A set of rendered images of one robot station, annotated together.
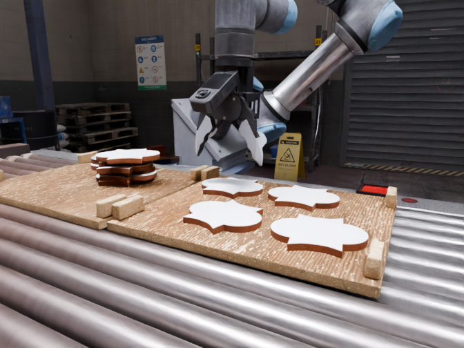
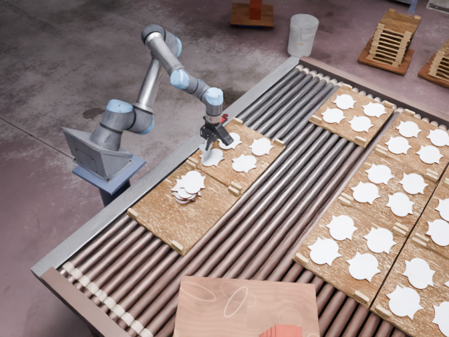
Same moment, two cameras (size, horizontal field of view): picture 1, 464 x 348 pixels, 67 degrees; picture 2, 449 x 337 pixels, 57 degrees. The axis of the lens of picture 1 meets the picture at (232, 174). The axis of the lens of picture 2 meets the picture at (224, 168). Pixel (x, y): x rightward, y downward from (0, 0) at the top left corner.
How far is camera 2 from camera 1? 2.00 m
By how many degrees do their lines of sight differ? 75
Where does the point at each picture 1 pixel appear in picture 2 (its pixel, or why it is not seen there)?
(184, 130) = (109, 158)
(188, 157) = (115, 170)
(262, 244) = (264, 159)
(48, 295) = (278, 201)
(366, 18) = (174, 50)
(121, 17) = not seen: outside the picture
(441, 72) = not seen: outside the picture
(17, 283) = (272, 209)
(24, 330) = (291, 202)
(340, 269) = (278, 149)
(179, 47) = not seen: outside the picture
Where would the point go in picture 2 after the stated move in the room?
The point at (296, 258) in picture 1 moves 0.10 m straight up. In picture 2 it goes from (272, 155) to (274, 141)
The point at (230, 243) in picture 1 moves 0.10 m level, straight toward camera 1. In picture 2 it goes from (262, 165) to (282, 168)
